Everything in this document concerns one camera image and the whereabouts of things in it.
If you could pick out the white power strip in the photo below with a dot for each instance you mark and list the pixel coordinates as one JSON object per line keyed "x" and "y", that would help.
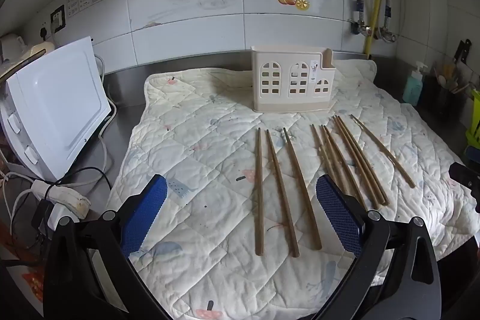
{"x": 63, "y": 196}

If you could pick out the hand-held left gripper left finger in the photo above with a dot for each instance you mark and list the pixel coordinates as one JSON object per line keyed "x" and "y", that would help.
{"x": 146, "y": 215}

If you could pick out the metal pipe valve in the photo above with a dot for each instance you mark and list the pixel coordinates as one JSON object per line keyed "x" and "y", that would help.
{"x": 387, "y": 35}

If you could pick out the metal valve with red knob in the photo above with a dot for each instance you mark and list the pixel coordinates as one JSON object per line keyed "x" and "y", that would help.
{"x": 362, "y": 28}

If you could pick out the white microwave oven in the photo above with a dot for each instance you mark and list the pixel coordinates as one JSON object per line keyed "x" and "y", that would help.
{"x": 56, "y": 98}

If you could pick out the green plastic rack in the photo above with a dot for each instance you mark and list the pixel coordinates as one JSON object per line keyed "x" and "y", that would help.
{"x": 474, "y": 121}

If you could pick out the white printed quilted mat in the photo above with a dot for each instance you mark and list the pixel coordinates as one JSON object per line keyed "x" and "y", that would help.
{"x": 210, "y": 155}

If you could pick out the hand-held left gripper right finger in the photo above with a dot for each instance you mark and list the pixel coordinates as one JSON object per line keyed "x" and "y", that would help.
{"x": 337, "y": 218}

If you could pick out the utensil pot with spoons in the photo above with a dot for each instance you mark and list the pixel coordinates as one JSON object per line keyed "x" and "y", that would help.
{"x": 446, "y": 91}

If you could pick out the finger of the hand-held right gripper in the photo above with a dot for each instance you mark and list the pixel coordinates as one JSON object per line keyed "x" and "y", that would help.
{"x": 467, "y": 175}

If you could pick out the teal soap pump bottle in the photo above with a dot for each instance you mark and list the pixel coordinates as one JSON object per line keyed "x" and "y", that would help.
{"x": 412, "y": 87}

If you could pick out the brown wooden chopstick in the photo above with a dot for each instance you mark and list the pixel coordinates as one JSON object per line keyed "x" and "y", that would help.
{"x": 345, "y": 170}
{"x": 365, "y": 162}
{"x": 318, "y": 143}
{"x": 330, "y": 151}
{"x": 300, "y": 185}
{"x": 382, "y": 149}
{"x": 258, "y": 192}
{"x": 281, "y": 192}
{"x": 356, "y": 162}

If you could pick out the beige plastic utensil holder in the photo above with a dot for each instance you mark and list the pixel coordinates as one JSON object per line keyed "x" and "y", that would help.
{"x": 270, "y": 55}

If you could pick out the beige electric kettle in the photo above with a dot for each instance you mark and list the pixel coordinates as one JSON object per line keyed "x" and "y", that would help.
{"x": 13, "y": 48}

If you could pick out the black wall socket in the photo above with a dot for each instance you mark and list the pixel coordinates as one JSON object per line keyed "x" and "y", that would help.
{"x": 58, "y": 19}

